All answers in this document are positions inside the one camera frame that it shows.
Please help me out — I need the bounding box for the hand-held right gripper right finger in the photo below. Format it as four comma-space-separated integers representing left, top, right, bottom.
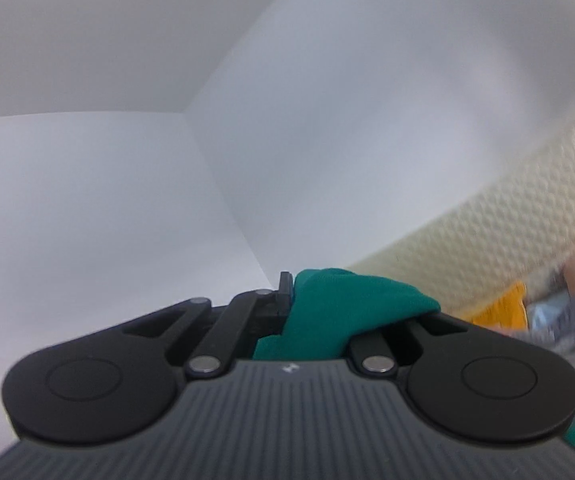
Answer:
346, 311, 469, 376

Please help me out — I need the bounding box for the yellow cloth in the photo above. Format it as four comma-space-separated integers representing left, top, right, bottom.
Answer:
471, 282, 527, 332

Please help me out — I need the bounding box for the green sweatshirt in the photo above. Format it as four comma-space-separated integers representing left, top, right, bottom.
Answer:
252, 267, 575, 466

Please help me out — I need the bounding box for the patchwork blanket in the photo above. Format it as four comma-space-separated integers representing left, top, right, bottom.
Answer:
510, 227, 575, 441

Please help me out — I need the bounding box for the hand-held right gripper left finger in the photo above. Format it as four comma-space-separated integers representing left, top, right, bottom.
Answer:
122, 271, 295, 376

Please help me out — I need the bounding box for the cream quilted headboard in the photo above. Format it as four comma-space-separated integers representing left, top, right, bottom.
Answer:
346, 105, 575, 322

